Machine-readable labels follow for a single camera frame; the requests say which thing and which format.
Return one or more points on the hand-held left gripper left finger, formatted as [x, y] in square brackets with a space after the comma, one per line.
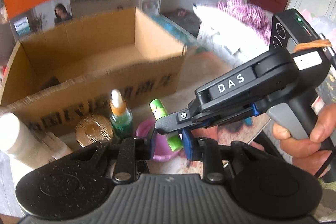
[151, 146]

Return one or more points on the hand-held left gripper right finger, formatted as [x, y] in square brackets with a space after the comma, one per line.
[187, 146]

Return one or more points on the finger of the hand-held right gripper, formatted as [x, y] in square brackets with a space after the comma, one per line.
[170, 121]

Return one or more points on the light green tube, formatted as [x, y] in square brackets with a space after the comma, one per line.
[157, 108]

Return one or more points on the green dropper bottle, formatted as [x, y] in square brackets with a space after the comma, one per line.
[121, 121]

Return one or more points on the large brown cardboard box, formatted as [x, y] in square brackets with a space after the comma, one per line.
[78, 98]

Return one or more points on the person's right hand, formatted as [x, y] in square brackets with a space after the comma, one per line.
[302, 153]

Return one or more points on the pink plastic bowl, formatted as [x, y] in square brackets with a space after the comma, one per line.
[144, 129]

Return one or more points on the orange rubber band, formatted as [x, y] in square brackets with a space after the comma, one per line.
[312, 44]

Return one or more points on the printed tablecloth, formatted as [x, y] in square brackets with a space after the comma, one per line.
[210, 77]

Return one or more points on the purple knit cloth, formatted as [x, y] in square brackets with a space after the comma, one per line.
[252, 17]

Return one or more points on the white plush cloth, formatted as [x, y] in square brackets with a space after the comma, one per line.
[220, 30]

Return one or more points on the dark side table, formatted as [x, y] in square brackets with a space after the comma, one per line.
[183, 23]

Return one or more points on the white water dispenser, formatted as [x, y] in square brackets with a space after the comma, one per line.
[149, 2]

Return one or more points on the white plastic jar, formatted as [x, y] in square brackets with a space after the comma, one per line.
[11, 134]

